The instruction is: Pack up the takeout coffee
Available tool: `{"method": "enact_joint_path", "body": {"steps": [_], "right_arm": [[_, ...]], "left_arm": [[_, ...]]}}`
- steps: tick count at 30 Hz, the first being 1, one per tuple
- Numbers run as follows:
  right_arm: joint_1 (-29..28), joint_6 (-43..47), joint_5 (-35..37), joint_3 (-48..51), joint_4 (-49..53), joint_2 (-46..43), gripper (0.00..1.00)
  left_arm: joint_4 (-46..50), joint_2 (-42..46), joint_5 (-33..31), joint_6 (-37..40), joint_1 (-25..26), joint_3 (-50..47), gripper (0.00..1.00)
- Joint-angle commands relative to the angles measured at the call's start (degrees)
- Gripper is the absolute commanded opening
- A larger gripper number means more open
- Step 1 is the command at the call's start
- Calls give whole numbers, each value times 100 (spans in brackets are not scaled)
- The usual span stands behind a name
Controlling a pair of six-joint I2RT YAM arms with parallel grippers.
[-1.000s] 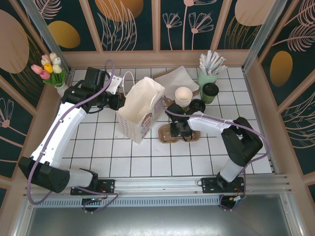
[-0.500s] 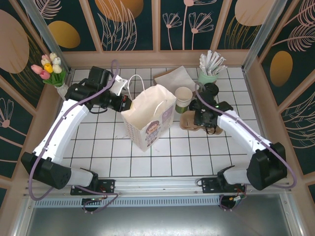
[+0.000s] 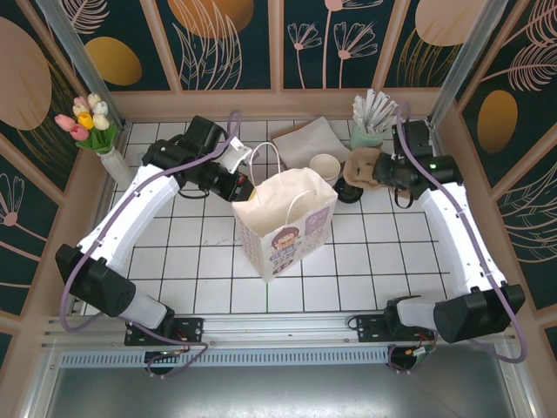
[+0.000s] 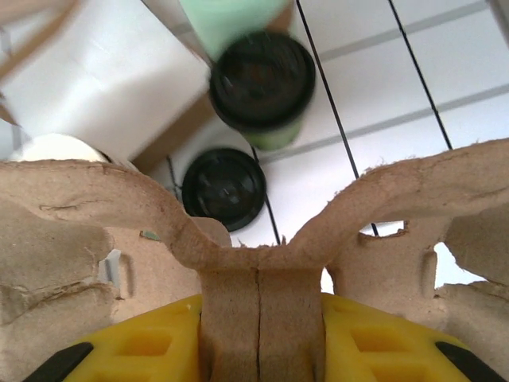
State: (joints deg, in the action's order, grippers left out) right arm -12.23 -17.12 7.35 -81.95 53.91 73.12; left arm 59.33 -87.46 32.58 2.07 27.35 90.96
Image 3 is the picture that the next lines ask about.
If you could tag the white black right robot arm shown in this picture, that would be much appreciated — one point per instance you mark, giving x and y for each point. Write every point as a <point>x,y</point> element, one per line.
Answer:
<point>457,244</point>

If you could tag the grey metal panel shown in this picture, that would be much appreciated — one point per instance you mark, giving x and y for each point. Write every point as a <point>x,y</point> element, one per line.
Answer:
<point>278,392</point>

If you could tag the black plastic cup lids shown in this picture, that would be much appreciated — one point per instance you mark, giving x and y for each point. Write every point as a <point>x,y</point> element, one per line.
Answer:
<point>350,193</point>

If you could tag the white paper napkin stack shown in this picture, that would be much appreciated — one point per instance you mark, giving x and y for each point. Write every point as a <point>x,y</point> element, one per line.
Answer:
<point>313,139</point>

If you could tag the aluminium frame post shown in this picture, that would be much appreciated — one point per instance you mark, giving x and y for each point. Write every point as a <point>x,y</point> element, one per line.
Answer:
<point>82,61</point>
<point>470,61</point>

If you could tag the artificial tulip bouquet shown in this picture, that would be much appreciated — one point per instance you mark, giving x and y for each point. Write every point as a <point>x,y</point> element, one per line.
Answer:
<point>93,119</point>

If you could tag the long aluminium base rail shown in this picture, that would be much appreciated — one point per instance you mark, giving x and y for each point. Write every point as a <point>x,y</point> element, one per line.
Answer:
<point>278,332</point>

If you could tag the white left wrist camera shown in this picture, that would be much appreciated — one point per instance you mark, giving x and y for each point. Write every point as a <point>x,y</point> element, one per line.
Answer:
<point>237,153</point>

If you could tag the mint green Sweet tin canister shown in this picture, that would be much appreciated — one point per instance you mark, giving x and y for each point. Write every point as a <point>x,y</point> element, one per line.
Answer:
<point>365,139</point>

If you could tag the aluminium side rail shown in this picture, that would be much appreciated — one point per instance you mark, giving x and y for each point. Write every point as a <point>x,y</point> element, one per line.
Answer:
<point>104,196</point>

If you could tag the white printed paper bag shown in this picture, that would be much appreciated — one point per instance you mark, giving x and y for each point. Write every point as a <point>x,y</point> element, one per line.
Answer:
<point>283,226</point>

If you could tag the brown wooden napkin tray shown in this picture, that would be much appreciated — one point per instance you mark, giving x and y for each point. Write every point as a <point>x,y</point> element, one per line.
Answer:
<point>285,130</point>

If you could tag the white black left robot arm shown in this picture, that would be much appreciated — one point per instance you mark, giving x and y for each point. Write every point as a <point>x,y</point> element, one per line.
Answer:
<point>130,217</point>

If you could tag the small circuit board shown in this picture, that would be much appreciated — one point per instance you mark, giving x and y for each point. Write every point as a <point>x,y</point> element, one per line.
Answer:
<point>422,353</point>

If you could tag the white ribbed vase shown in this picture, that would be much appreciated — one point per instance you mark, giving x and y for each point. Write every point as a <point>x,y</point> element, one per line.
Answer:
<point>117,170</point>

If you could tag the white wrapped straw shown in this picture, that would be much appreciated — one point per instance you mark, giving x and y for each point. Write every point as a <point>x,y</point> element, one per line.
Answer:
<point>389,115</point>
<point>380,113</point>
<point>371,109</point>
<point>359,113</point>

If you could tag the brown cardboard cup carrier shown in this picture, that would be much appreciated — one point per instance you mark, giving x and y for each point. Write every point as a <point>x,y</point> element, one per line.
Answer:
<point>361,167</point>

